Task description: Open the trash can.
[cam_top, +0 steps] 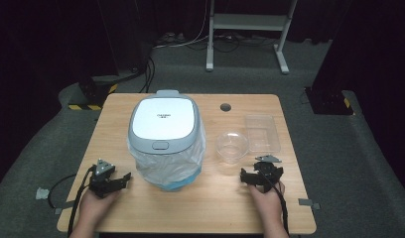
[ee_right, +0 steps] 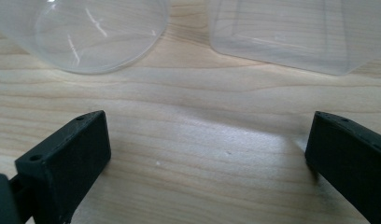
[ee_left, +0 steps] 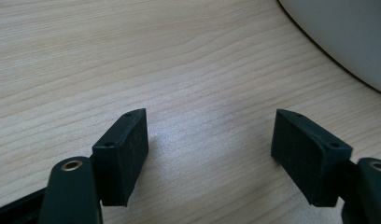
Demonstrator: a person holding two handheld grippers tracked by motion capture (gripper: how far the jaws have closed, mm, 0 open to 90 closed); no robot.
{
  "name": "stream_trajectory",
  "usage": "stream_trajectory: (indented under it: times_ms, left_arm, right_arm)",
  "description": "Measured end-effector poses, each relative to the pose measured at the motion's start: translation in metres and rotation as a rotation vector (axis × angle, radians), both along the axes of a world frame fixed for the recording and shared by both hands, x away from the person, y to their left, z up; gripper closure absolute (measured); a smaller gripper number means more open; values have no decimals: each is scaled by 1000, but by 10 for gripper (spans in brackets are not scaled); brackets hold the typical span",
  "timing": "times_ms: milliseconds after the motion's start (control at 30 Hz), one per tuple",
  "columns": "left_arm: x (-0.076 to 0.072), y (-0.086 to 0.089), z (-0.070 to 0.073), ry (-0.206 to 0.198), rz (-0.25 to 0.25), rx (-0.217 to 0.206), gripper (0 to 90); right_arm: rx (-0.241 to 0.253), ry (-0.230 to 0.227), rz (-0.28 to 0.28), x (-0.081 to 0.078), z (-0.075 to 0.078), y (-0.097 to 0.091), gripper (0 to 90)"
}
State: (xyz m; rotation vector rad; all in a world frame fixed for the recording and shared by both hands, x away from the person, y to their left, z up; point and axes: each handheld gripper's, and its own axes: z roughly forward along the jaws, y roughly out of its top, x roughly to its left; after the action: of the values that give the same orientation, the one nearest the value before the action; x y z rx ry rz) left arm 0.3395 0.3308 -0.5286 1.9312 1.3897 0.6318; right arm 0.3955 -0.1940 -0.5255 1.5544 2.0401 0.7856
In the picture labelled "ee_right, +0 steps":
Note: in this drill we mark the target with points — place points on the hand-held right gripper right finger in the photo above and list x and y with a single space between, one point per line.
350 161

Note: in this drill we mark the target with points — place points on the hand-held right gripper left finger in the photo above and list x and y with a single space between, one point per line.
67 161

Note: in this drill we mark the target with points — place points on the round clear plastic container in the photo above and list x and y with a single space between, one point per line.
95 37

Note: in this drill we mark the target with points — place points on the square frosted plastic container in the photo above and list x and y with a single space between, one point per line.
291 31

